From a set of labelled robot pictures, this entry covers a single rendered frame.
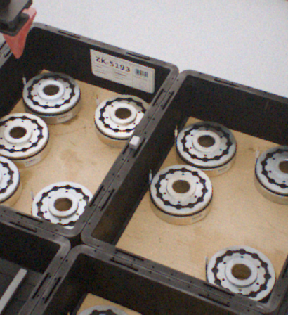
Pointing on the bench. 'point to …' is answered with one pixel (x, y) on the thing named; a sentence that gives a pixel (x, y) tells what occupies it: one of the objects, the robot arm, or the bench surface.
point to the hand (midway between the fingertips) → (0, 46)
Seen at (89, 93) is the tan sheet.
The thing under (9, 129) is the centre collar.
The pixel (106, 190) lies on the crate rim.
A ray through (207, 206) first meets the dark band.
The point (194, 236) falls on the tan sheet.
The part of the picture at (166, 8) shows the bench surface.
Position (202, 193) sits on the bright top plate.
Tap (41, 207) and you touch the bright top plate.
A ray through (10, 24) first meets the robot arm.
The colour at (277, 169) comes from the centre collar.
